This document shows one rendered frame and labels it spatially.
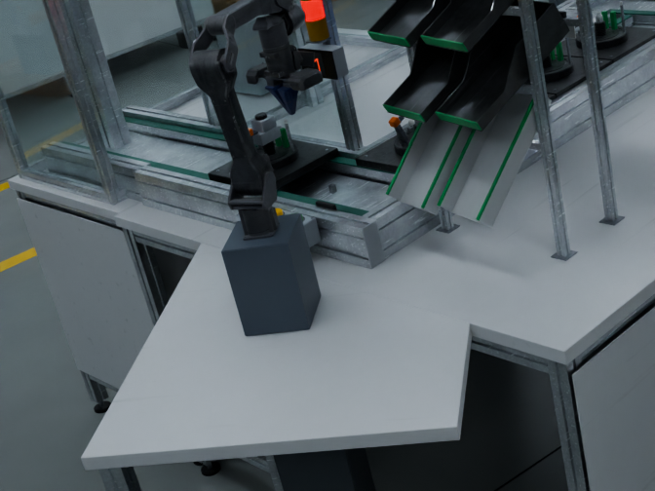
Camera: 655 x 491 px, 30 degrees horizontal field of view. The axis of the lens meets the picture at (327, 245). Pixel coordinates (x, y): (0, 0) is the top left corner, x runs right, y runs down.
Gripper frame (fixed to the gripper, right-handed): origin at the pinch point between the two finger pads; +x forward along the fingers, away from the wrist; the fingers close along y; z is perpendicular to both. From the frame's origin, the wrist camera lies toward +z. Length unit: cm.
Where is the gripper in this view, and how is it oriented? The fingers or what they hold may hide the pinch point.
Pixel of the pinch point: (288, 98)
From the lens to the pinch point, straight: 259.9
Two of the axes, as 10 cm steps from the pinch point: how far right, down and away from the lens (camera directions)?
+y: -6.7, -1.8, 7.2
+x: 2.1, 8.8, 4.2
